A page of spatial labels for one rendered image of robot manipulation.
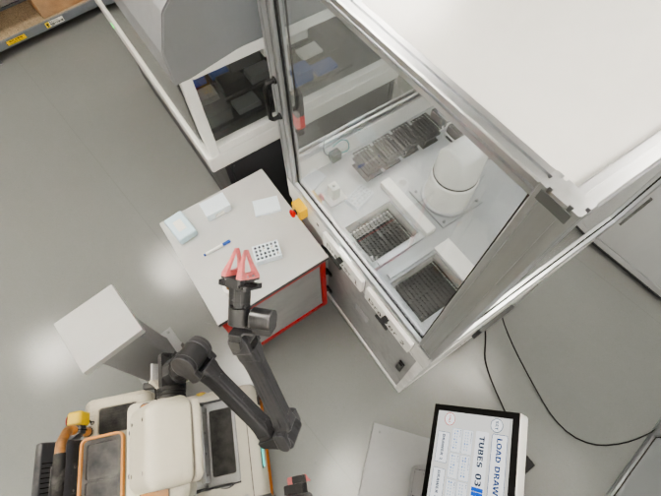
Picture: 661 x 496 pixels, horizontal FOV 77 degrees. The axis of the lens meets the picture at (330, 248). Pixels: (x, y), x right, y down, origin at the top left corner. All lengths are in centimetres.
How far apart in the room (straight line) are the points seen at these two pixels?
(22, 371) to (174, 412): 200
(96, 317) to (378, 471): 159
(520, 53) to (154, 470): 122
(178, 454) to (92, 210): 245
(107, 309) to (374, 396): 147
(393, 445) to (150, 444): 156
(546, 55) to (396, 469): 207
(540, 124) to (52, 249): 309
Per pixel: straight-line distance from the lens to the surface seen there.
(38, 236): 351
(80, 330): 213
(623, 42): 107
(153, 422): 122
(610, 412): 297
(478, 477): 147
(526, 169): 73
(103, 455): 180
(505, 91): 87
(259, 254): 194
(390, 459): 250
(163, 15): 168
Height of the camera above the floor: 252
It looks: 63 degrees down
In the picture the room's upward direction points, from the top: 1 degrees counter-clockwise
